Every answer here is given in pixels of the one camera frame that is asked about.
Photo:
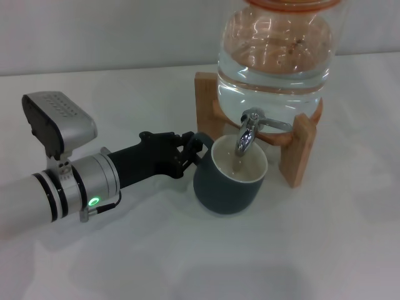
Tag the glass water dispenser jar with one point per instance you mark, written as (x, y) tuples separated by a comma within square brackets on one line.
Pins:
[(275, 78)]

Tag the orange jar lid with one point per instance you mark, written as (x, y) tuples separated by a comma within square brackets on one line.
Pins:
[(290, 4)]

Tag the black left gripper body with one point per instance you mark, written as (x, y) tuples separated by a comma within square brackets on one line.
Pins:
[(147, 159)]

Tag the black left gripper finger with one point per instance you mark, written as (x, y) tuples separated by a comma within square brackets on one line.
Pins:
[(187, 139), (190, 157)]

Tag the dark grey ceramic cup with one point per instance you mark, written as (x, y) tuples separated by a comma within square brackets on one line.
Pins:
[(225, 193)]

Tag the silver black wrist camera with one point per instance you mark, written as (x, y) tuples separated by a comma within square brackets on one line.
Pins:
[(68, 122)]

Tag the chrome faucet with lever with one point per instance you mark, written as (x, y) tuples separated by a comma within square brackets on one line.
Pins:
[(247, 134)]

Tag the wooden dispenser stand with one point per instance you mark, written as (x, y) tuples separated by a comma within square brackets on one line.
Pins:
[(206, 103)]

